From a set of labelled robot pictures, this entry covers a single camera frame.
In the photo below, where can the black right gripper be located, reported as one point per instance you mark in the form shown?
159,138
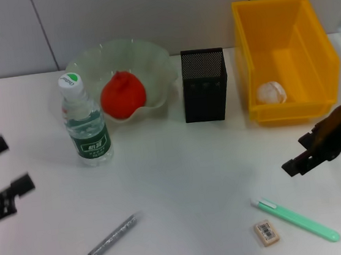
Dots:
340,129

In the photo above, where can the mint green pen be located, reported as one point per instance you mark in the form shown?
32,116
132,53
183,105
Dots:
295,219

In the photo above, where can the white paper ball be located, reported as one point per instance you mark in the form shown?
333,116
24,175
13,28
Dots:
271,93

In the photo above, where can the beige eraser with barcode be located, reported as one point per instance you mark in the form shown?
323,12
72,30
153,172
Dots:
267,233

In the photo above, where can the clear green-label water bottle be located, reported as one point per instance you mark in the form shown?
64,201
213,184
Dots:
90,136

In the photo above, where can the grey glitter marker pen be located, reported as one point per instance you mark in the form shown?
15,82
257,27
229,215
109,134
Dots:
109,242

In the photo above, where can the black mesh pen holder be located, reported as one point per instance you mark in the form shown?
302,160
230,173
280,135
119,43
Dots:
205,99

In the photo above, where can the translucent green fruit bowl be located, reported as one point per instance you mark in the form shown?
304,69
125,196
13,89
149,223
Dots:
148,65

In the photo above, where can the yellow plastic bin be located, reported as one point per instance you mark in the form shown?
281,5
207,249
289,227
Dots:
282,28

